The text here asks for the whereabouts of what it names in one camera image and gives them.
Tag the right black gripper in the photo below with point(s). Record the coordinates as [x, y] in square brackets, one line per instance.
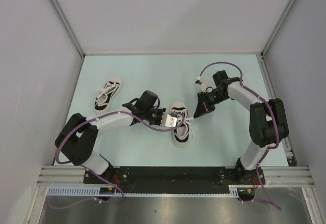
[203, 106]

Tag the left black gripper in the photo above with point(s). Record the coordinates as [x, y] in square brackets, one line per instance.
[161, 111]

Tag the black white sneaker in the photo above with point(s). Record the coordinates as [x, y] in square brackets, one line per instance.
[107, 94]
[181, 135]

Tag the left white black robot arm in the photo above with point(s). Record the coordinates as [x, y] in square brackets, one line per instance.
[75, 143]

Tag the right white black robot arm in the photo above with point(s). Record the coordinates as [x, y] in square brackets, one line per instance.
[267, 126]

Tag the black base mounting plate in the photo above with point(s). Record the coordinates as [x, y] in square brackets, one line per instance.
[180, 177]

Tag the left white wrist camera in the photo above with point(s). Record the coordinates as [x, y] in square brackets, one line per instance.
[168, 121]

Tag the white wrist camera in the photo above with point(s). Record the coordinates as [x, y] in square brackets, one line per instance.
[168, 121]
[202, 84]

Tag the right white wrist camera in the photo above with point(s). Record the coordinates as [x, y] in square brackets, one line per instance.
[202, 84]

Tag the grey slotted cable duct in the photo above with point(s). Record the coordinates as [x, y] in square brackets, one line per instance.
[212, 191]

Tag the aluminium front frame rail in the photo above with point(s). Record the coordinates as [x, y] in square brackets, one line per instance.
[275, 176]

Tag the left aluminium corner post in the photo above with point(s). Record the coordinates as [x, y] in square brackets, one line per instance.
[67, 27]

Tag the aluminium corner post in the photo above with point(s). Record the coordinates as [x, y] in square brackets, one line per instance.
[281, 21]
[67, 27]

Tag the right aluminium corner post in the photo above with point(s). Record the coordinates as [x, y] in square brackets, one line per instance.
[281, 21]

